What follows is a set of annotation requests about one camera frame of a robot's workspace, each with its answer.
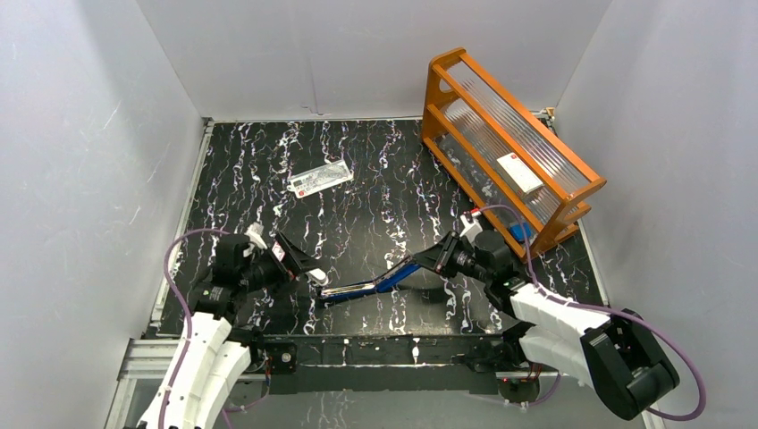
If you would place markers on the orange wooden shelf rack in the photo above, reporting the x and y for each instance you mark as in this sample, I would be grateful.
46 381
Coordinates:
469 120

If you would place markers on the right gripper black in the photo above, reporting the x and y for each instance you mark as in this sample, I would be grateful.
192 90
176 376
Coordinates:
438 257

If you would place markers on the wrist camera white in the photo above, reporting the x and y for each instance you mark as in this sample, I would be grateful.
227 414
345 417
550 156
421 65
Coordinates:
471 225
255 234

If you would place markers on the clear plastic package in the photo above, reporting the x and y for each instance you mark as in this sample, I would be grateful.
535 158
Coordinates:
318 179

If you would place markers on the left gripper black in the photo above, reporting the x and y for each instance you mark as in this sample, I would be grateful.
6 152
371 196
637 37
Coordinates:
282 257

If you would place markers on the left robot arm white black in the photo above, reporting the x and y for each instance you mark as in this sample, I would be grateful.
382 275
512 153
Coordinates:
211 354

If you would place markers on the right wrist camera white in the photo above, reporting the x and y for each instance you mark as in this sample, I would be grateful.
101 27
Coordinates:
471 225

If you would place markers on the blue object on shelf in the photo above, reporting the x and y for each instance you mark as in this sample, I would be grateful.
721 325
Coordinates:
521 232

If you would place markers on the red white staple box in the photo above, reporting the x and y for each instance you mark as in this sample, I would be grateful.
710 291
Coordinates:
278 251

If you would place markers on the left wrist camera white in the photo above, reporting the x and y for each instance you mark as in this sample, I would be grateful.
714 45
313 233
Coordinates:
255 234

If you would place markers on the white box on shelf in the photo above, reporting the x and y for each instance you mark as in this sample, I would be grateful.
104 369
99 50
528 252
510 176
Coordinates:
521 179

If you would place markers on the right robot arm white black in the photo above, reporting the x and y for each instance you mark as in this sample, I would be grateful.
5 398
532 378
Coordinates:
618 358

